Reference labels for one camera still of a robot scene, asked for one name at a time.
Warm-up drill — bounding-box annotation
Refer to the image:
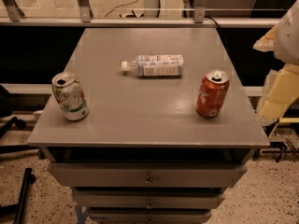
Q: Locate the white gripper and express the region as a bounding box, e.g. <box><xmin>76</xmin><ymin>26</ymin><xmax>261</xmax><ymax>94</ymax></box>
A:
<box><xmin>253</xmin><ymin>0</ymin><xmax>299</xmax><ymax>126</ymax></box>

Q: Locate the green white 7up can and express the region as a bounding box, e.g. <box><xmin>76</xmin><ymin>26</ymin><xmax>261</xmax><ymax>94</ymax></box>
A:
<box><xmin>51</xmin><ymin>72</ymin><xmax>89</xmax><ymax>121</ymax></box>

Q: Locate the red coca-cola can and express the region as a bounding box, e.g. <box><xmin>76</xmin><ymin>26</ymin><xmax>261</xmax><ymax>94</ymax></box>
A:
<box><xmin>196</xmin><ymin>69</ymin><xmax>230</xmax><ymax>119</ymax></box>

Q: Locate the black metal stand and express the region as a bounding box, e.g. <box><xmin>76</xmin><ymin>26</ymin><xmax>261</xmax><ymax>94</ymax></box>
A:
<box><xmin>253</xmin><ymin>109</ymin><xmax>299</xmax><ymax>162</ymax></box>

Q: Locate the clear plastic bottle blue label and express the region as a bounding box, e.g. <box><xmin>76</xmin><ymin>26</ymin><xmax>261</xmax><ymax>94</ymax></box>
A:
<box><xmin>121</xmin><ymin>54</ymin><xmax>184</xmax><ymax>77</ymax></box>

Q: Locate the grey drawer cabinet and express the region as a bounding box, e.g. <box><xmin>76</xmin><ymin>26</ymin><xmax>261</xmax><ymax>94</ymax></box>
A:
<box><xmin>29</xmin><ymin>28</ymin><xmax>268</xmax><ymax>224</ymax></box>

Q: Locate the black chair base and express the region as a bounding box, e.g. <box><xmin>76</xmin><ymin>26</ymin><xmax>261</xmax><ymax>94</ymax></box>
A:
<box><xmin>0</xmin><ymin>85</ymin><xmax>37</xmax><ymax>224</ymax></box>

